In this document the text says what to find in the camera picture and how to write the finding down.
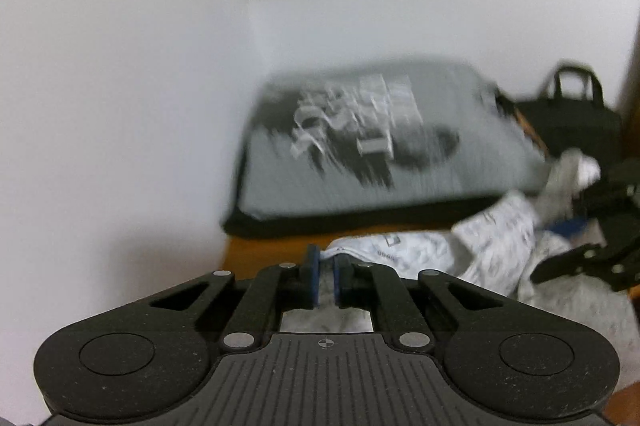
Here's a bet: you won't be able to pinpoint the black bag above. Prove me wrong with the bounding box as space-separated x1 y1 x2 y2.
515 64 624 174

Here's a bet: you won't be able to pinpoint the black folded garment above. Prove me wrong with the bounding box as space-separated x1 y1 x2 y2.
221 146 516 237

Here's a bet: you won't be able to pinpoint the grey printed t-shirt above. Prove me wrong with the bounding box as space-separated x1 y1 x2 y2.
235 60 551 223

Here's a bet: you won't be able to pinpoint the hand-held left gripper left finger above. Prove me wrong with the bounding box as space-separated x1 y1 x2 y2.
149 246 321 351

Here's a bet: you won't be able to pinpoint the white patterned shirt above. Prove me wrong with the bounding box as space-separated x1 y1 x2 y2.
277 150 640 338

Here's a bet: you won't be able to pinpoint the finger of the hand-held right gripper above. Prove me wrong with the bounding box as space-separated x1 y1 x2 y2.
550 188 633 239
529 243 608 285

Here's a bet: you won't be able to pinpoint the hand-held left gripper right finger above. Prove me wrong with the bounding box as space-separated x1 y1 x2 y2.
334 256 503 349

